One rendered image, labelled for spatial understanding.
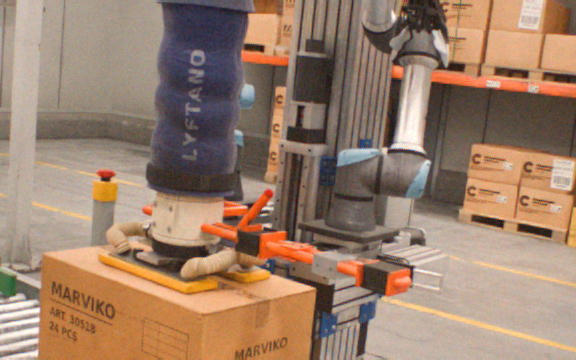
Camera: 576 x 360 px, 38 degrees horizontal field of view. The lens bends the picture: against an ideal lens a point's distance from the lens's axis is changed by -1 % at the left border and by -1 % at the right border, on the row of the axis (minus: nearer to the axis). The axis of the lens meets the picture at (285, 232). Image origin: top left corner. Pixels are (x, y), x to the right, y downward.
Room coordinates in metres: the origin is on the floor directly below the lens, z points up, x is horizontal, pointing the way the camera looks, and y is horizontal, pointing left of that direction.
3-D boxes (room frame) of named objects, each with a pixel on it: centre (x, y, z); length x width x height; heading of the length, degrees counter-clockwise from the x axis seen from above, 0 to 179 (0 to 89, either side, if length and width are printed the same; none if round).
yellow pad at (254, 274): (2.16, 0.19, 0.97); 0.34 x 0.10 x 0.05; 51
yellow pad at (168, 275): (2.01, 0.31, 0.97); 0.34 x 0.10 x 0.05; 51
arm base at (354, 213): (2.45, -0.19, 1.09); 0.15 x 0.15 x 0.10
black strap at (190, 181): (2.09, 0.25, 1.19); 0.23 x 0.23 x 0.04
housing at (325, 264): (1.79, -0.11, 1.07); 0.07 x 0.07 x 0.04; 51
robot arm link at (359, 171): (2.45, -0.19, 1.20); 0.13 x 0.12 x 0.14; 82
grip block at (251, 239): (1.93, 0.06, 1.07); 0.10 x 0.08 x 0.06; 141
